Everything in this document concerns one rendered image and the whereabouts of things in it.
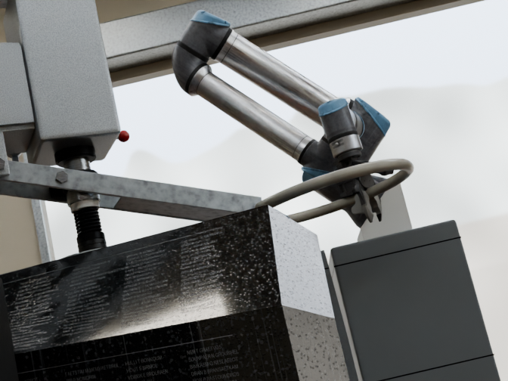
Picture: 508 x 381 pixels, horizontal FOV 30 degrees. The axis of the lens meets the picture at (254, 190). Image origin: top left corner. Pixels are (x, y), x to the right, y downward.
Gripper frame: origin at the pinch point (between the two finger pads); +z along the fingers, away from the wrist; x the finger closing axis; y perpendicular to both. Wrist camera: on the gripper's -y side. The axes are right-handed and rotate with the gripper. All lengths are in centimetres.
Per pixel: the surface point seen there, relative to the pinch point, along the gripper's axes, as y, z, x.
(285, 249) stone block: -25, 12, 83
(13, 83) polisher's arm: 29, -48, 93
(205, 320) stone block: -17, 21, 104
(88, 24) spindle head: 17, -60, 75
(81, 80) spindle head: 20, -46, 80
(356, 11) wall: 178, -211, -390
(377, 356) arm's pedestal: 21.0, 37.6, -10.5
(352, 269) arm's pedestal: 20.5, 10.4, -11.9
